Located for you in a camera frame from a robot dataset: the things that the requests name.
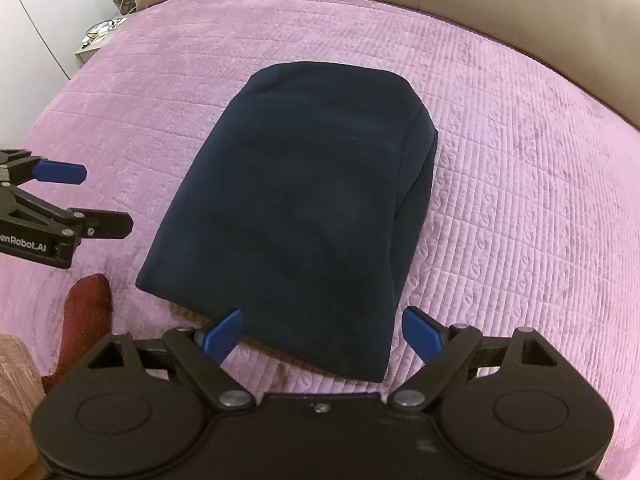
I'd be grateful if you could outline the dark red sock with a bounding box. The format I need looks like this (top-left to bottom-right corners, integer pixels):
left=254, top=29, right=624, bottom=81
left=41, top=273, right=114, bottom=393

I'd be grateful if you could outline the beige nightstand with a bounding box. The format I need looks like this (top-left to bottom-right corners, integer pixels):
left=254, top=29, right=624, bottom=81
left=74, top=14, right=132, bottom=65

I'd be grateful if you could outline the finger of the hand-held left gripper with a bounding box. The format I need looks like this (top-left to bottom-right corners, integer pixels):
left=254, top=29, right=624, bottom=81
left=0, top=186, right=134, bottom=241
left=0, top=148, right=87, bottom=185

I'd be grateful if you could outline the pink quilted bed blanket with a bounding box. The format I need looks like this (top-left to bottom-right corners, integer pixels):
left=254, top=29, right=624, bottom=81
left=0, top=0, right=640, bottom=480

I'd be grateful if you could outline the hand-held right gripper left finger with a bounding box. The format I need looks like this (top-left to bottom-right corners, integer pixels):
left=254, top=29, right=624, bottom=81
left=85, top=308, right=254, bottom=409

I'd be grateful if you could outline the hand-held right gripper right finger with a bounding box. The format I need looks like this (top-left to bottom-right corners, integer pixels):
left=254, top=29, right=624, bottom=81
left=387, top=306, right=560, bottom=409

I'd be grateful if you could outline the person's tan trouser leg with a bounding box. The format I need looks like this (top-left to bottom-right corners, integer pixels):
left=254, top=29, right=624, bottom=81
left=0, top=334, right=48, bottom=480

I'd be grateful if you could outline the dark navy hoodie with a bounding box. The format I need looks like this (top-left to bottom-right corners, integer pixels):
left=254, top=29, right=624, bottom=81
left=136, top=60, right=440, bottom=382

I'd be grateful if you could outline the shiny silver wrapper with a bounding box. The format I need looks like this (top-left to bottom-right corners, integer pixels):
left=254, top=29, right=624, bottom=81
left=81, top=16, right=129, bottom=47

